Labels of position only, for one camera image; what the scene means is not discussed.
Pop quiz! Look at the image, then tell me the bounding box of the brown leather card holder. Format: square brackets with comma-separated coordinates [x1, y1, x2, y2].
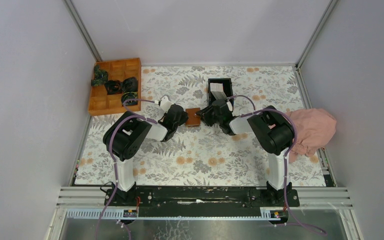
[185, 107, 201, 128]

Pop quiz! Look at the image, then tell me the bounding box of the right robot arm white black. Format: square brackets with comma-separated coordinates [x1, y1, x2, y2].
[195, 99, 296, 206]

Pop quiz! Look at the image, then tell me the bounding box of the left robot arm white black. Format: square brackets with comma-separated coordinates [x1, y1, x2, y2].
[102, 104, 189, 206]

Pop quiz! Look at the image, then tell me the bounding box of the stack of credit cards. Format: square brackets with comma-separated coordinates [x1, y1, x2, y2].
[209, 82, 227, 100]

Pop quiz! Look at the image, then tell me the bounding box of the black card box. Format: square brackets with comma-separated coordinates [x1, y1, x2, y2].
[208, 78, 233, 106]

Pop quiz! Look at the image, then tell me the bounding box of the floral patterned table mat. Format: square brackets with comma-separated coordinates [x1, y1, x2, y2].
[74, 65, 327, 188]

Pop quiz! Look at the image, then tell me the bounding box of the green black rolled sock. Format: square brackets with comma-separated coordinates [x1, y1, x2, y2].
[120, 91, 138, 106]

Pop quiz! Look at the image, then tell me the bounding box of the black rolled sock right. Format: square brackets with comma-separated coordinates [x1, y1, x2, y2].
[121, 76, 139, 93]

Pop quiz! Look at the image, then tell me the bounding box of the orange wooden compartment tray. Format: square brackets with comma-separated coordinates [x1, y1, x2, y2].
[88, 58, 142, 116]

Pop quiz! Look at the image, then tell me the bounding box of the pink crumpled cloth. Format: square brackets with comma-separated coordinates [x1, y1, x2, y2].
[285, 108, 337, 163]

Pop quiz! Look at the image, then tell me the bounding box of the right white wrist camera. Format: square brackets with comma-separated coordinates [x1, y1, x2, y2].
[226, 100, 234, 112]

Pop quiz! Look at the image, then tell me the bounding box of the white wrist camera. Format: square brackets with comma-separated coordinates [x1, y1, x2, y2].
[158, 95, 173, 113]
[226, 100, 234, 112]

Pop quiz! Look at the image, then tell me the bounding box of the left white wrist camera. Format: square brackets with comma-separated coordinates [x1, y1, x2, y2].
[158, 95, 173, 113]

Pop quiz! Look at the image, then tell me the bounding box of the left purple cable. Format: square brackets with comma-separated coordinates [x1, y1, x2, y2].
[94, 98, 163, 240]

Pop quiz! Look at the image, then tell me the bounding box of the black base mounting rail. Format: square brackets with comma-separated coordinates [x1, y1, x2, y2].
[104, 184, 300, 218]

